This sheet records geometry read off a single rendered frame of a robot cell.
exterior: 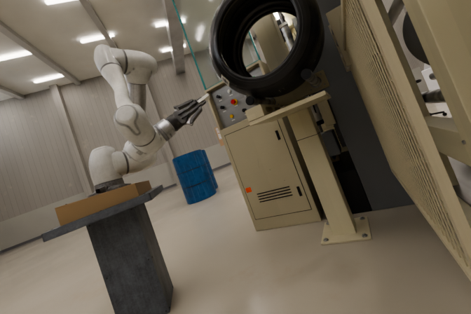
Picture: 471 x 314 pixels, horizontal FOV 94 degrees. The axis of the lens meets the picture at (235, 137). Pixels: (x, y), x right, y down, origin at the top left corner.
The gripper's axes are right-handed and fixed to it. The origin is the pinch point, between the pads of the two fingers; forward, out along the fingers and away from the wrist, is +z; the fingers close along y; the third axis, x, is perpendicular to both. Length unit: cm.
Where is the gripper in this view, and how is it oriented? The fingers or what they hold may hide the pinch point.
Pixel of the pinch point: (203, 99)
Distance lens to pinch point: 108.6
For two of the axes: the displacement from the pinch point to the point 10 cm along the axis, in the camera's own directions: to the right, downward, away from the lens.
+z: 7.0, -6.4, 3.2
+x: 0.3, -4.2, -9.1
